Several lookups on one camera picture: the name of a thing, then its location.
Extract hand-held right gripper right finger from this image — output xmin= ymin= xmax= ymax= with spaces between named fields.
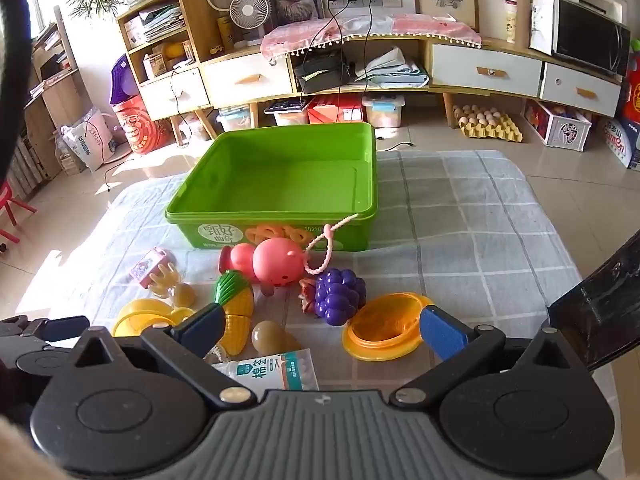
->
xmin=390 ymin=305 xmax=586 ymax=408

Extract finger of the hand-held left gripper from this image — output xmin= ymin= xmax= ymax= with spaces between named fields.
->
xmin=0 ymin=315 xmax=92 ymax=362

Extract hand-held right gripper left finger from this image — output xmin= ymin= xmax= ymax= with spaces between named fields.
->
xmin=70 ymin=304 xmax=258 ymax=408

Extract yellow toy corn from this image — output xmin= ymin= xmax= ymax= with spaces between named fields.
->
xmin=212 ymin=270 xmax=256 ymax=354

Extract translucent rubber hand toy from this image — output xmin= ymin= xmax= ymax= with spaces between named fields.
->
xmin=149 ymin=262 xmax=196 ymax=307
xmin=251 ymin=320 xmax=302 ymax=354

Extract orange toy bowl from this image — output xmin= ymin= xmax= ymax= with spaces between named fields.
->
xmin=342 ymin=292 xmax=436 ymax=362

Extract yellow toy pot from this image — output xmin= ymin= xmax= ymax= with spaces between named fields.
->
xmin=112 ymin=298 xmax=197 ymax=338

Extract pink toy card box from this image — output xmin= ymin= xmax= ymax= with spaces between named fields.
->
xmin=129 ymin=247 xmax=177 ymax=289

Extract clear cotton swab container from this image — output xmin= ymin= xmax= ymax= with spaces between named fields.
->
xmin=212 ymin=349 xmax=320 ymax=392

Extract pink toy peach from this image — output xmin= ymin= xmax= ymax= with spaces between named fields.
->
xmin=218 ymin=238 xmax=307 ymax=288

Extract purple toy grapes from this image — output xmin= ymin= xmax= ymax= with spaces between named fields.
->
xmin=314 ymin=268 xmax=367 ymax=325

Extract small red figurine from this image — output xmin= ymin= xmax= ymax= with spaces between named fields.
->
xmin=298 ymin=277 xmax=321 ymax=314

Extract green plastic storage box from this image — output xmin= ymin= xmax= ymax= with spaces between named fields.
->
xmin=165 ymin=122 xmax=377 ymax=252

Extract person's left forearm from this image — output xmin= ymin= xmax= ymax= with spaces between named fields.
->
xmin=0 ymin=407 xmax=34 ymax=480

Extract red stool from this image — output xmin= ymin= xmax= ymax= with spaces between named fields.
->
xmin=0 ymin=181 xmax=38 ymax=242

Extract white rice sack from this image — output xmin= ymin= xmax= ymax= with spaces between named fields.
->
xmin=61 ymin=107 xmax=119 ymax=172

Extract clear plastic storage box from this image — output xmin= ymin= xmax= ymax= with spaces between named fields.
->
xmin=217 ymin=106 xmax=251 ymax=134
xmin=177 ymin=114 xmax=212 ymax=144

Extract orange printed sack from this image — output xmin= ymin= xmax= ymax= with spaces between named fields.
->
xmin=112 ymin=97 xmax=164 ymax=155

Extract egg tray with eggs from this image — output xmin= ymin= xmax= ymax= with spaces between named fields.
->
xmin=452 ymin=104 xmax=524 ymax=142

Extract clear box, blue latch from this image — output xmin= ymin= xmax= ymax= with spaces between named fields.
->
xmin=362 ymin=95 xmax=405 ymax=129

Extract wooden bookshelf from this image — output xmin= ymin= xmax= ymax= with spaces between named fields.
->
xmin=22 ymin=6 xmax=92 ymax=177

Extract clear box, dark lid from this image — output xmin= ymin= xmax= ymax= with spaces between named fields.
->
xmin=264 ymin=99 xmax=311 ymax=127

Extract white and red crate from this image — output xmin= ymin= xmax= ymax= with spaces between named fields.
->
xmin=522 ymin=98 xmax=593 ymax=152

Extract long wooden cabinet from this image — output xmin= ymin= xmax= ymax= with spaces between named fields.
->
xmin=116 ymin=0 xmax=632 ymax=133

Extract red cardboard box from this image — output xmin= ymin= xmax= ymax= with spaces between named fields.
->
xmin=306 ymin=94 xmax=365 ymax=125

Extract purple plastic stool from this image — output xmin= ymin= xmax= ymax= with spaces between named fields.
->
xmin=108 ymin=53 xmax=139 ymax=104

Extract blue and white carton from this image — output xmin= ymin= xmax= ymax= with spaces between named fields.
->
xmin=599 ymin=117 xmax=640 ymax=170

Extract folded pale cloth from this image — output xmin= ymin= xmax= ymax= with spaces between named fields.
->
xmin=356 ymin=47 xmax=431 ymax=87

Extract black electronic device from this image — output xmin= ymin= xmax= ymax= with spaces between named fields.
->
xmin=292 ymin=52 xmax=357 ymax=94

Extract red gift box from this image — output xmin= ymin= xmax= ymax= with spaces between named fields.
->
xmin=619 ymin=66 xmax=640 ymax=127

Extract pink lace-trimmed cloth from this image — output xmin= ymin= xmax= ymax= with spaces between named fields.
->
xmin=259 ymin=12 xmax=484 ymax=65

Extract stack of papers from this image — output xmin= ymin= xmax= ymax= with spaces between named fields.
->
xmin=124 ymin=4 xmax=184 ymax=47

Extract small white desk fan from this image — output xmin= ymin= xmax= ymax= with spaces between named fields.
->
xmin=229 ymin=0 xmax=271 ymax=47

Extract white microwave oven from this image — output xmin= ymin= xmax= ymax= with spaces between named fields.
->
xmin=529 ymin=0 xmax=632 ymax=79

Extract red and white tube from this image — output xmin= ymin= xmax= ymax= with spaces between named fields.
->
xmin=503 ymin=0 xmax=522 ymax=44

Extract framed cat picture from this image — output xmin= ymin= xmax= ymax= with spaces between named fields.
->
xmin=262 ymin=0 xmax=326 ymax=35

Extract pink bead strap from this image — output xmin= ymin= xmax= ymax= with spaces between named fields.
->
xmin=303 ymin=213 xmax=360 ymax=276

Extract white drawer, wooden handle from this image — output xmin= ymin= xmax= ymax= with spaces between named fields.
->
xmin=539 ymin=62 xmax=624 ymax=119
xmin=139 ymin=67 xmax=209 ymax=121
xmin=431 ymin=44 xmax=544 ymax=94
xmin=202 ymin=52 xmax=294 ymax=109

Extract black charging cable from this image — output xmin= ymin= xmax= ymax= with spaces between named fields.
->
xmin=336 ymin=0 xmax=379 ymax=107
xmin=299 ymin=0 xmax=342 ymax=107

